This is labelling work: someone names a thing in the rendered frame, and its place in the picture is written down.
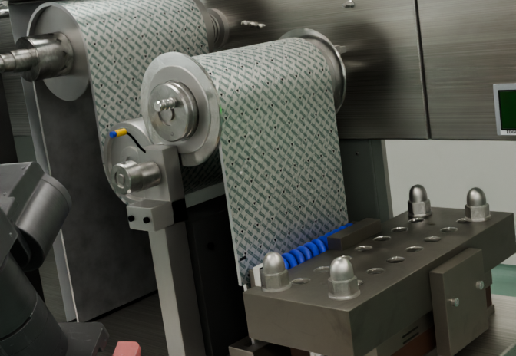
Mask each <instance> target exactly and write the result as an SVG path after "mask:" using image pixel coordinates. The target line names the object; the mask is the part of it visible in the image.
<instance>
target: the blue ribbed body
mask: <svg viewBox="0 0 516 356"><path fill-rule="evenodd" d="M351 225H353V223H346V224H345V225H344V226H340V227H339V228H338V229H334V230H333V231H332V232H328V233H326V234H325V235H324V236H320V237H318V238H317V239H313V240H311V242H307V243H305V244H304V245H303V246H298V247H297V248H296V249H292V250H290V251H289V252H285V253H283V254H282V255H281V256H282V257H283V260H284V263H285V269H287V270H288V269H291V268H292V267H294V266H296V265H298V264H300V263H302V262H305V261H306V260H308V259H311V258H312V257H314V256H316V255H318V254H320V253H322V252H325V251H327V250H329V249H328V242H327V236H330V235H332V234H334V233H336V232H338V231H340V230H342V229H344V228H346V227H348V226H351Z"/></svg>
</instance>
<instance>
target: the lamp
mask: <svg viewBox="0 0 516 356"><path fill-rule="evenodd" d="M500 98H501V116H502V126H503V128H516V91H502V92H500Z"/></svg>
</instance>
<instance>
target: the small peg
mask: <svg viewBox="0 0 516 356"><path fill-rule="evenodd" d="M176 106H177V101H176V99H175V98H174V97H169V98H166V99H163V100H159V101H155V102H154V109H155V110H156V111H157V112H161V111H164V110H169V109H173V108H175V107H176Z"/></svg>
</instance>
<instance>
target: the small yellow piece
mask: <svg viewBox="0 0 516 356"><path fill-rule="evenodd" d="M126 134H127V135H128V136H129V137H130V138H131V139H132V140H133V141H134V142H135V143H136V145H137V146H138V148H139V149H140V150H142V151H143V152H144V153H146V151H145V149H143V148H142V147H141V146H140V144H139V143H138V142H137V141H136V139H135V138H134V137H133V136H132V135H131V134H130V133H128V132H127V131H126V130H125V129H124V128H123V129H120V130H115V131H111V132H110V137H111V138H114V137H120V136H124V135H126Z"/></svg>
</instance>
